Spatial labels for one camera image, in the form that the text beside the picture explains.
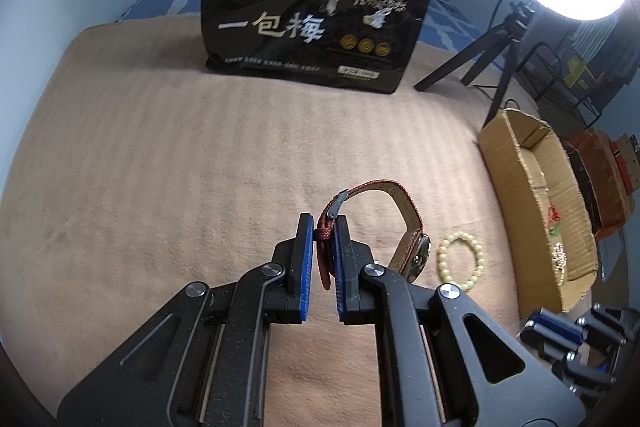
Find cardboard box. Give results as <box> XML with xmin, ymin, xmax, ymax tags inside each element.
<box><xmin>477</xmin><ymin>108</ymin><xmax>599</xmax><ymax>314</ymax></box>

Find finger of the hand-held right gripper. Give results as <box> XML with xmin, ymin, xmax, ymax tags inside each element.
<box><xmin>531</xmin><ymin>304</ymin><xmax>636</xmax><ymax>346</ymax></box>
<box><xmin>520</xmin><ymin>324</ymin><xmax>617</xmax><ymax>403</ymax></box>

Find cream bead bracelet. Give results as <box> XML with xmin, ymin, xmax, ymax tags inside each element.
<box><xmin>437</xmin><ymin>231</ymin><xmax>487</xmax><ymax>293</ymax></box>

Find green pendant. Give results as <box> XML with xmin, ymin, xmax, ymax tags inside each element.
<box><xmin>546</xmin><ymin>205</ymin><xmax>563</xmax><ymax>240</ymax></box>

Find white bead necklace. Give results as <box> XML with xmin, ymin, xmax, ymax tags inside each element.
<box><xmin>552</xmin><ymin>243</ymin><xmax>571</xmax><ymax>288</ymax></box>

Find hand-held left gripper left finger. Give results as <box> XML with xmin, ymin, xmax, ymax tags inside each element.
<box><xmin>57</xmin><ymin>213</ymin><xmax>316</xmax><ymax>427</ymax></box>

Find yellow box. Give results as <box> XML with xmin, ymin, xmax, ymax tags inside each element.
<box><xmin>565</xmin><ymin>59</ymin><xmax>594</xmax><ymax>88</ymax></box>

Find orange box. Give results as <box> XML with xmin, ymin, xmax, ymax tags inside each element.
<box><xmin>565</xmin><ymin>129</ymin><xmax>640</xmax><ymax>243</ymax></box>

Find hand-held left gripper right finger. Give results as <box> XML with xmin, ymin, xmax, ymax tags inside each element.
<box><xmin>332</xmin><ymin>214</ymin><xmax>583</xmax><ymax>427</ymax></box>

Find black printed snack bag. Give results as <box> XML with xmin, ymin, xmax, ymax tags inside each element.
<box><xmin>201</xmin><ymin>0</ymin><xmax>438</xmax><ymax>95</ymax></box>

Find red strap wristwatch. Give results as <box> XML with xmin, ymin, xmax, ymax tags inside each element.
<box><xmin>314</xmin><ymin>179</ymin><xmax>432</xmax><ymax>292</ymax></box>

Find ring light on tripod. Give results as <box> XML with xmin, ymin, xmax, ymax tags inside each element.
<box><xmin>520</xmin><ymin>0</ymin><xmax>640</xmax><ymax>128</ymax></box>

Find black tripod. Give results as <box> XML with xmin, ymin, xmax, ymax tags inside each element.
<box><xmin>414</xmin><ymin>0</ymin><xmax>538</xmax><ymax>130</ymax></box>

